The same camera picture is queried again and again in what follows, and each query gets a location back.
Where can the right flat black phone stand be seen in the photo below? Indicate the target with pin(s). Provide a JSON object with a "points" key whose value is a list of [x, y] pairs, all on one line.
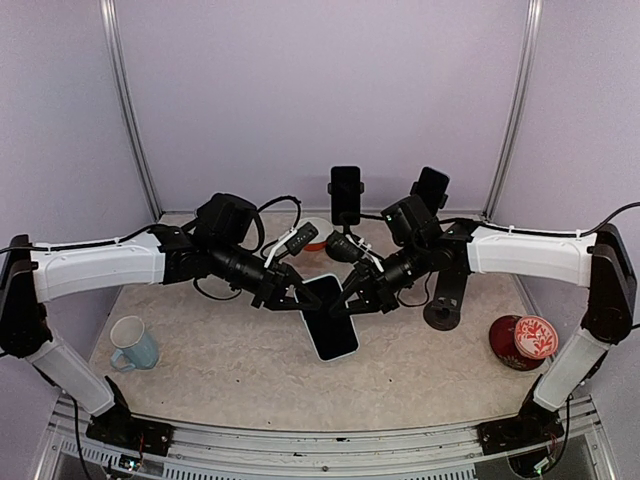
{"points": [[443, 312]]}

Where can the black pole phone stand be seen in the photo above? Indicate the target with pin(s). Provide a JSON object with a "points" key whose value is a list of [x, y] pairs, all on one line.
{"points": [[432, 193], [345, 203]]}

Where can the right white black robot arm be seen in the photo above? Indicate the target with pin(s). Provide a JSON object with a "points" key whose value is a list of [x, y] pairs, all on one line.
{"points": [[456, 248]]}

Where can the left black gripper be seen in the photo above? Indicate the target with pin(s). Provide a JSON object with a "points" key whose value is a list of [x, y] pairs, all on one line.
{"points": [[273, 294]]}

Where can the black teal phone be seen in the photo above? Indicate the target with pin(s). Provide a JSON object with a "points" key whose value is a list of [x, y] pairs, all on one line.
{"points": [[345, 174]]}

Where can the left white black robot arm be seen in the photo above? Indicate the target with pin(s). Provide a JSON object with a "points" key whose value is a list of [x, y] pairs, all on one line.
{"points": [[35, 275]]}

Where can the dark red saucer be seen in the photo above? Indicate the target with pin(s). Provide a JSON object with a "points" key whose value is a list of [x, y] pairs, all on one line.
{"points": [[502, 343]]}

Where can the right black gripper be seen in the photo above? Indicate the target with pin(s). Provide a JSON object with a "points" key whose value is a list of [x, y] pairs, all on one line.
{"points": [[378, 291]]}

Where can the red patterned bowl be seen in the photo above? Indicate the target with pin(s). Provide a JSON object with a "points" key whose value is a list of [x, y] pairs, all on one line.
{"points": [[535, 338]]}

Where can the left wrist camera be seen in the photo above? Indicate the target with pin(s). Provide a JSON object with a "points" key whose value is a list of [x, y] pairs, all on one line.
{"points": [[292, 243]]}

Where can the blue cased bottom phone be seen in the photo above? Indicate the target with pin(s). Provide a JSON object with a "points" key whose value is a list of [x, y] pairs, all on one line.
{"points": [[333, 337]]}

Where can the aluminium frame post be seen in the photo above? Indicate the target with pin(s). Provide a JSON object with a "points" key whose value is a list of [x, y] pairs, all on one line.
{"points": [[114, 46], [517, 107]]}

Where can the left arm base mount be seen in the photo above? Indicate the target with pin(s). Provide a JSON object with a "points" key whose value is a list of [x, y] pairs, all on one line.
{"points": [[119, 427]]}

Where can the light blue mug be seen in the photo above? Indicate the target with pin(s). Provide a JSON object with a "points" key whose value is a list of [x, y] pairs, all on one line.
{"points": [[134, 346]]}

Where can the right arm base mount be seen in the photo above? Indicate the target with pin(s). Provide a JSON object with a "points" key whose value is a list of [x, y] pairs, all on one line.
{"points": [[532, 425]]}

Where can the left aluminium frame post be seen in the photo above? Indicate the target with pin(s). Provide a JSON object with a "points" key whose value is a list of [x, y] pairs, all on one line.
{"points": [[114, 46]]}

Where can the right aluminium frame post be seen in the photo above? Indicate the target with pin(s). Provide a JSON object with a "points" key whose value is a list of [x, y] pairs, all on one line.
{"points": [[517, 107]]}

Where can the orange white bowl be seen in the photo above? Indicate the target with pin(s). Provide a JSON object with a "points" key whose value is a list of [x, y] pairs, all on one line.
{"points": [[324, 228]]}

